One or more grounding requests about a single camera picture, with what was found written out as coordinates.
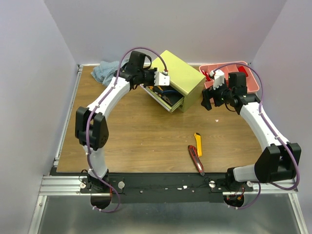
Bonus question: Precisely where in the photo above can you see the yellow handled pliers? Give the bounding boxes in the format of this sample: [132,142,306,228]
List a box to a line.
[147,86,164,96]

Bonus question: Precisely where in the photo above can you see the blue handled pliers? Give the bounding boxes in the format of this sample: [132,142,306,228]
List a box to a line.
[162,90,180,95]

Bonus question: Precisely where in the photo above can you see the orange handled pliers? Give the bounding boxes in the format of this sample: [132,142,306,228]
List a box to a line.
[156,93,172,105]

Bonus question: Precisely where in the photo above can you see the green metal tool chest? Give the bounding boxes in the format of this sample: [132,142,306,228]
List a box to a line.
[142,50,205,113]

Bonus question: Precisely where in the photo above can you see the yellow utility knife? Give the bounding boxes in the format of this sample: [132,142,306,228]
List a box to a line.
[194,133,202,157]

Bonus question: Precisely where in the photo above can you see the red black utility knife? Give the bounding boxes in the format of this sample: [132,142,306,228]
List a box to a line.
[188,145,205,176]

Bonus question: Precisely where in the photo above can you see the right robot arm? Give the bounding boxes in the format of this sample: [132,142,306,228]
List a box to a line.
[201,70,301,191]

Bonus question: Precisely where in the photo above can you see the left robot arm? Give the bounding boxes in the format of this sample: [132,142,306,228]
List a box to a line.
[75,47,170,193]

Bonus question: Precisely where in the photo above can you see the red white striped sock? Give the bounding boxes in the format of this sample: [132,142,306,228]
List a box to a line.
[201,70,214,82]

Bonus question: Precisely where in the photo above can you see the pink plastic divided organizer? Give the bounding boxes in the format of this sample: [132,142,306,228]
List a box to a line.
[199,61,259,94]

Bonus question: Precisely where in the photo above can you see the red fuzzy cloth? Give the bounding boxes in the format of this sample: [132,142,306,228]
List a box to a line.
[237,66,249,77]

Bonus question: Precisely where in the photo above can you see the blue towel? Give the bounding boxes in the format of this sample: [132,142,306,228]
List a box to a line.
[91,61,119,87]

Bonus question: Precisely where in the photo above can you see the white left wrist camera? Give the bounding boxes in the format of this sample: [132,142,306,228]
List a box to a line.
[154,71,170,86]

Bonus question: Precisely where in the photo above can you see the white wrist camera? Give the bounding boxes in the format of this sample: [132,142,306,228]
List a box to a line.
[210,69,225,90]
[154,71,170,86]

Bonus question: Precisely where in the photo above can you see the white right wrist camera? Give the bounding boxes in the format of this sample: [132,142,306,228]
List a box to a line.
[210,69,225,90]

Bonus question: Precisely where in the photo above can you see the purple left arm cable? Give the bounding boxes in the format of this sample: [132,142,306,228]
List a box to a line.
[86,46,169,214]

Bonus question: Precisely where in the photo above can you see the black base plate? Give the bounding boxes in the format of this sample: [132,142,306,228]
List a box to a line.
[79,172,253,204]

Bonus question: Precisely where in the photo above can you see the aluminium frame rail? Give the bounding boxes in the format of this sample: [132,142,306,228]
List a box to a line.
[39,176,298,196]

